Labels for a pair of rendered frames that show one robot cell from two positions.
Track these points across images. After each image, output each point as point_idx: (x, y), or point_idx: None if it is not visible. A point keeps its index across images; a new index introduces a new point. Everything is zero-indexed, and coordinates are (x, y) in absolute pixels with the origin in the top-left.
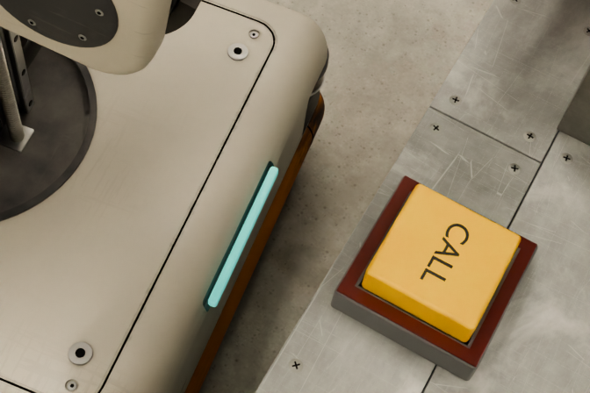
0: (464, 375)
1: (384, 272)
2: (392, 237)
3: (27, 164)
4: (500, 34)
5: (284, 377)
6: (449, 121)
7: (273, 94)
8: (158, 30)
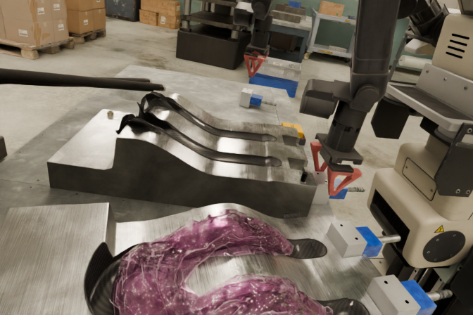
0: None
1: (298, 124)
2: (300, 127)
3: None
4: (311, 169)
5: None
6: (306, 155)
7: None
8: (369, 193)
